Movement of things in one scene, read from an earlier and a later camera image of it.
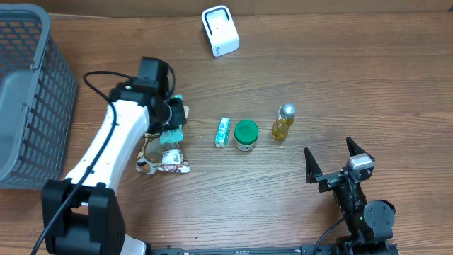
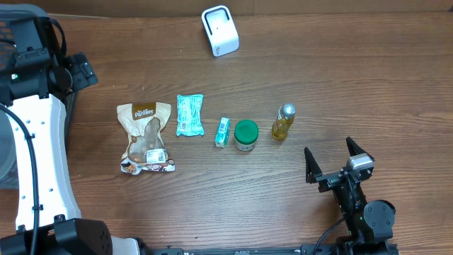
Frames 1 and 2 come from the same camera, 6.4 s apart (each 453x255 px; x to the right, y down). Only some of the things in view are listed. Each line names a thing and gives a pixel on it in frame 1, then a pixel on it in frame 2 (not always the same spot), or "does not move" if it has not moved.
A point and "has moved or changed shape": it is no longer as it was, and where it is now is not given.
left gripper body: x=177 y=114 to x=82 y=76
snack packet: x=163 y=157 has moved or changed shape
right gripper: x=315 y=175 does not move
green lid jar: x=245 y=134 does not move
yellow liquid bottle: x=283 y=121 does not move
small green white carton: x=222 y=132 does not move
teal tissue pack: x=174 y=135 to x=190 y=115
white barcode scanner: x=221 y=30 does not move
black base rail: x=343 y=249 does not move
